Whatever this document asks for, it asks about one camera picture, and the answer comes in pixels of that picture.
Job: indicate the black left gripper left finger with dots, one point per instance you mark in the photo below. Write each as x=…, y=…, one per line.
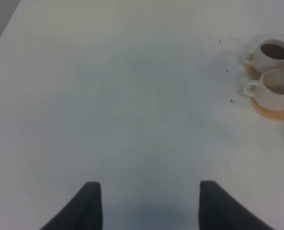
x=82, y=212

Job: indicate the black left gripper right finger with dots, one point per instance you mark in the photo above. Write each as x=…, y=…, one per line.
x=218, y=210

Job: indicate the white teacup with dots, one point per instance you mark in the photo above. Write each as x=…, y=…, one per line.
x=268, y=55
x=268, y=91

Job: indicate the orange coaster near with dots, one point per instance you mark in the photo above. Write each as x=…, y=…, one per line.
x=269, y=114

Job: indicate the orange coaster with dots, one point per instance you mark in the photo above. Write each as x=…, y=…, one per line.
x=250, y=70
x=269, y=114

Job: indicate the orange coaster far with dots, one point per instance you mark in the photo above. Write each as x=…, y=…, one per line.
x=250, y=70

